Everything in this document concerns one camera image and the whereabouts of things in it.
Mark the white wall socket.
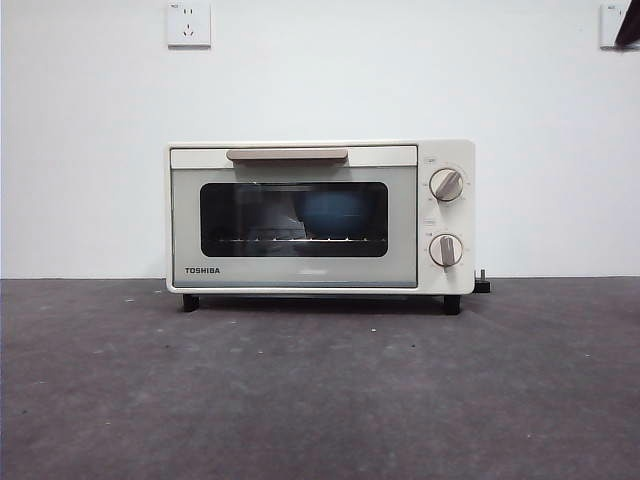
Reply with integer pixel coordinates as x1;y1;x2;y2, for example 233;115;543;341
167;1;213;50
599;3;640;51

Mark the beige oven knob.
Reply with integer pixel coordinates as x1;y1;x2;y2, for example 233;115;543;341
429;168;466;203
428;233;464;268

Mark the oven door with beige handle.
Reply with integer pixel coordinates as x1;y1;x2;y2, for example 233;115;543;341
169;144;419;290

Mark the white toaster oven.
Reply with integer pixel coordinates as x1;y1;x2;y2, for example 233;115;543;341
165;138;476;316

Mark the metal wire oven rack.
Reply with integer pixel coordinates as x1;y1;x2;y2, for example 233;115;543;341
217;233;371;246

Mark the blue bowl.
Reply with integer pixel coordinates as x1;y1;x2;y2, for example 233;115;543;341
294;192;374;240

